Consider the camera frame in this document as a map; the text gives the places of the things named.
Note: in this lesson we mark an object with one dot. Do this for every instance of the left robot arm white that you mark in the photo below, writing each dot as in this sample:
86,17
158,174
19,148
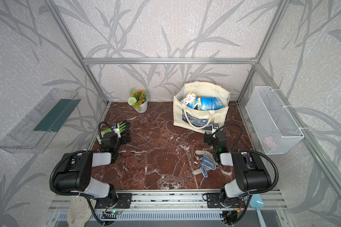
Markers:
73,174

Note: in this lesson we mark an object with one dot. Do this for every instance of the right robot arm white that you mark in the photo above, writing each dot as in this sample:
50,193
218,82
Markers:
255,173

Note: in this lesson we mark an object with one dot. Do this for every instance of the white ribbed flower pot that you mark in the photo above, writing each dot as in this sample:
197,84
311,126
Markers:
142,107

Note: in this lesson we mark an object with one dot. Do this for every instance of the light blue plastic scoop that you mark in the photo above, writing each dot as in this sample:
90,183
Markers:
257,203

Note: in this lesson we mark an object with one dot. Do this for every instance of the cream starry night canvas bag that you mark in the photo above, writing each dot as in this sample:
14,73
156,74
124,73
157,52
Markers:
200,120

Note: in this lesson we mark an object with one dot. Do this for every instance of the green black work glove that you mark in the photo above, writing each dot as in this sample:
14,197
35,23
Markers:
124,128

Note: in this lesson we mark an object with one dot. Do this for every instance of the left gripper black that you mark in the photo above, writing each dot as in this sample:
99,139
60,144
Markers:
123,140

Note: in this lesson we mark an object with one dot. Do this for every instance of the beige blue striped glove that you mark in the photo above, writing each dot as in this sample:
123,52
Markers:
208,163

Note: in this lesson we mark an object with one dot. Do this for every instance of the white knit glove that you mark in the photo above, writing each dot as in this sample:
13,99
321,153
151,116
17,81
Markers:
79,212

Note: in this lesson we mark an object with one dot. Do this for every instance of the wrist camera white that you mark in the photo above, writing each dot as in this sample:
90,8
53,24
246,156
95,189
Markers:
215,128
116,129

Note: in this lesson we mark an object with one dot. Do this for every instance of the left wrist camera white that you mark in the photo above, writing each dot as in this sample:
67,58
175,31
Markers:
116,129

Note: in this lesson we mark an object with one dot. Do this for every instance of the white wire mesh basket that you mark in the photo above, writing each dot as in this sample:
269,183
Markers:
274,125

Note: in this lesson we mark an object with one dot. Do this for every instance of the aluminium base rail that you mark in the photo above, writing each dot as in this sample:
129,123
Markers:
165,205

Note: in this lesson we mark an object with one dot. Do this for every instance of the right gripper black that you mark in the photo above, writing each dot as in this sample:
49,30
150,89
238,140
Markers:
208,138

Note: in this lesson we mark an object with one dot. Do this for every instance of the blue tissue pack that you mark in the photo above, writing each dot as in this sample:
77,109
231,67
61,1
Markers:
191,100
209,103

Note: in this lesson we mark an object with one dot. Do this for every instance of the blue tissue pack front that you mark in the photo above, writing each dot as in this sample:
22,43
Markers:
191,100

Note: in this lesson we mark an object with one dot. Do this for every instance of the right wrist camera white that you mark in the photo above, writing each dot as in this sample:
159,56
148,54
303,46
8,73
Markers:
215,128

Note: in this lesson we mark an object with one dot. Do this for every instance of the clear plastic wall shelf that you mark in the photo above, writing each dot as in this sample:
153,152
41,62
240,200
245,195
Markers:
36,130

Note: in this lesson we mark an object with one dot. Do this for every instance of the artificial green flower plant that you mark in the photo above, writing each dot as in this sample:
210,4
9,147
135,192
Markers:
137,97

